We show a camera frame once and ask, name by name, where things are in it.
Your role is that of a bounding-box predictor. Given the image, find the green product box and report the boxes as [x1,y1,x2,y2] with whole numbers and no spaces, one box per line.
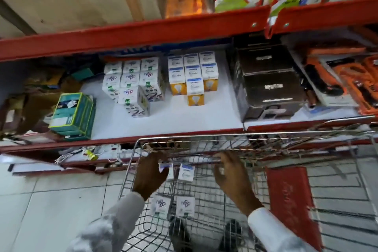
[48,92,94,136]
[63,98,97,142]

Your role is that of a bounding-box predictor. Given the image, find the person's left hand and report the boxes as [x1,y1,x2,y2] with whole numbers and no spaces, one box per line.
[133,151,175,201]

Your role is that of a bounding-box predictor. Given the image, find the stack of purple print boxes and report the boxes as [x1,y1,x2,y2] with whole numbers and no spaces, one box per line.
[102,56,166,118]

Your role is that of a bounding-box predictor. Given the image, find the person's right forearm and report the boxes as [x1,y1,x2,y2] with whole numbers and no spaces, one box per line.
[247,207,318,252]

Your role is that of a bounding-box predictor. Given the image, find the person's left shoe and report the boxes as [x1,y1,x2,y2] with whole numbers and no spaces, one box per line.
[169,216,196,252]

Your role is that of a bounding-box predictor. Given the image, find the metal wire shopping cart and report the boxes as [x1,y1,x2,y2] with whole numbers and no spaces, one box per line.
[118,115,378,252]

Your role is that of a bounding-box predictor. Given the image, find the purple print lamp carton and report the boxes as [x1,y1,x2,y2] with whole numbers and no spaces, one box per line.
[150,194,172,220]
[176,196,196,218]

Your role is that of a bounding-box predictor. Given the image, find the person's left forearm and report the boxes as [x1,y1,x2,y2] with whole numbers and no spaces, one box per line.
[66,191,146,252]

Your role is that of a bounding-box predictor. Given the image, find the black cardboard box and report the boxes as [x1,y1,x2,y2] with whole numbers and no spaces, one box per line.
[236,44,292,76]
[240,70,306,108]
[242,104,305,123]

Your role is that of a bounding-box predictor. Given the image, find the person's right hand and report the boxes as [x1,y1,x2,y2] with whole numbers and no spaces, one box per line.
[213,151,265,216]

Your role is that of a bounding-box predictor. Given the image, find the small teal box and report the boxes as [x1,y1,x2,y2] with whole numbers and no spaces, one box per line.
[70,67,95,82]

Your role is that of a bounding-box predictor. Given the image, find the pile of brown cardboard packages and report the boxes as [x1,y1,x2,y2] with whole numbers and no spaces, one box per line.
[0,64,84,144]

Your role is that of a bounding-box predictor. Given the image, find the red cart seat flap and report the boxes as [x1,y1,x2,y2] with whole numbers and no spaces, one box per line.
[265,167,324,251]

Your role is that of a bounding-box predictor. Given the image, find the red metal shelving rack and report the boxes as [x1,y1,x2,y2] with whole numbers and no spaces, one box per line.
[0,0,378,177]

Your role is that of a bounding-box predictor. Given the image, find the small blue-topped bulb carton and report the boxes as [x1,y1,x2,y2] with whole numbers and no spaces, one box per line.
[178,163,195,183]
[159,162,175,180]

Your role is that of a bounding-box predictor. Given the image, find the orange black tool blister pack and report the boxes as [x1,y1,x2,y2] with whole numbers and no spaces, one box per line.
[304,53,360,108]
[337,54,378,117]

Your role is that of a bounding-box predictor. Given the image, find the person's right shoe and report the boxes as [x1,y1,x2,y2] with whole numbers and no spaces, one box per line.
[219,220,252,252]

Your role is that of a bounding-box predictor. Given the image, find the stack of orange bulb boxes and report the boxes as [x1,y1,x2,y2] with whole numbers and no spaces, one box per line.
[167,51,220,107]

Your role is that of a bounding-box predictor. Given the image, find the white power strip with cable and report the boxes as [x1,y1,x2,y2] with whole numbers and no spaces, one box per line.
[55,143,140,167]

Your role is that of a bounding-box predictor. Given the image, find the person's shoe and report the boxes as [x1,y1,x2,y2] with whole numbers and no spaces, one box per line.
[219,220,252,252]
[169,216,196,252]

